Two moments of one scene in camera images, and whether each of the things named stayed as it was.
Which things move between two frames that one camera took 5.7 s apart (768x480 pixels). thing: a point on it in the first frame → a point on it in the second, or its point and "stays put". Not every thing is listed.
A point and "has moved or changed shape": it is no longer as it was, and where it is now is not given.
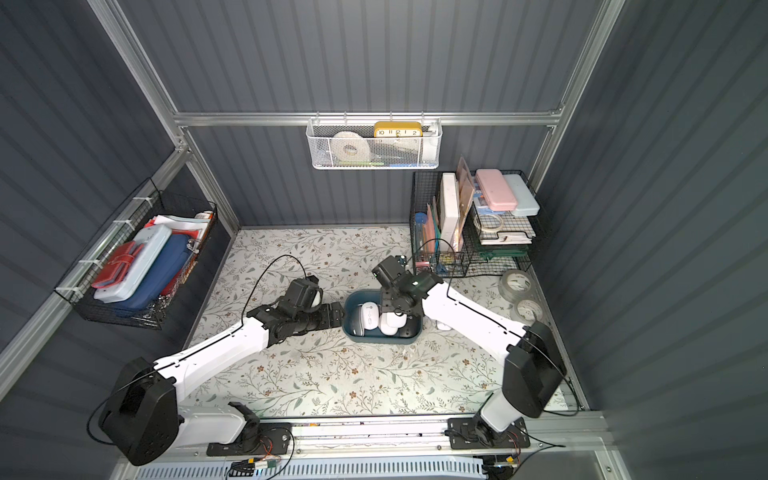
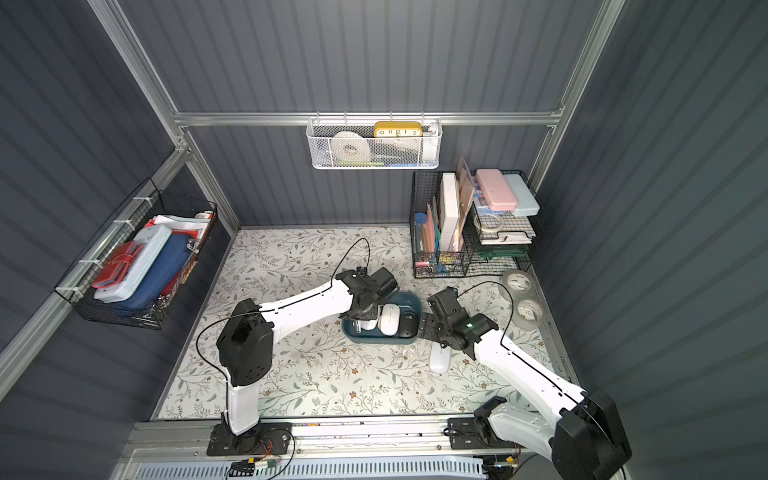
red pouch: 118,266 stays put
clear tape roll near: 528,310 stays put
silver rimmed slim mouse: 442,326 has moved or changed shape
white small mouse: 391,322 stays put
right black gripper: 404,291 → 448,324
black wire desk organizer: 473,222 stays put
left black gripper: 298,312 → 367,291
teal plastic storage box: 353,331 stays put
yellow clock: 398,129 stays put
